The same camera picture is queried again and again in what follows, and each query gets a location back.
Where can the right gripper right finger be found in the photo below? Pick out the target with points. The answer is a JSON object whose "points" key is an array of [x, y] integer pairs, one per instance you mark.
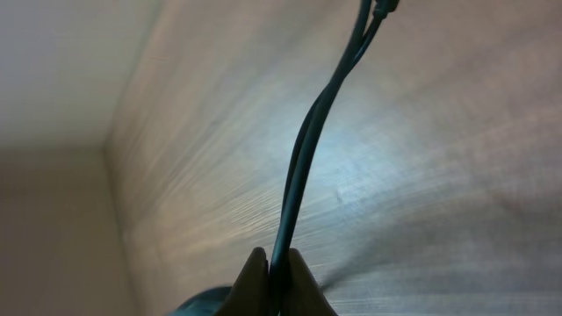
{"points": [[303, 296]]}

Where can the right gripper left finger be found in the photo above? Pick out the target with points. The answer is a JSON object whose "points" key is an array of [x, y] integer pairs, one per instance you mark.
{"points": [[249, 294]]}

